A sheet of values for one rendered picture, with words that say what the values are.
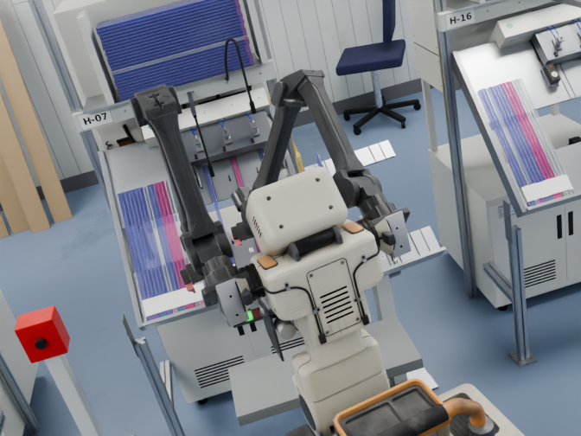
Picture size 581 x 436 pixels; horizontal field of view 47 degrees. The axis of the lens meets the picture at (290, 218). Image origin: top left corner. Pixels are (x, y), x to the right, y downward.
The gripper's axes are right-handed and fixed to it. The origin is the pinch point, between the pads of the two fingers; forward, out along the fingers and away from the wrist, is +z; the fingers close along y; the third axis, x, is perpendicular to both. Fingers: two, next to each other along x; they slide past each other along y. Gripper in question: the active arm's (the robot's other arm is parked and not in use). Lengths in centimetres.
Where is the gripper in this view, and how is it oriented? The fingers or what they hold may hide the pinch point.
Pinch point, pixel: (254, 239)
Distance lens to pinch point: 230.7
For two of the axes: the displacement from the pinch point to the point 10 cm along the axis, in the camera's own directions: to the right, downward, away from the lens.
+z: 0.4, 4.4, 9.0
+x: 2.7, 8.6, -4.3
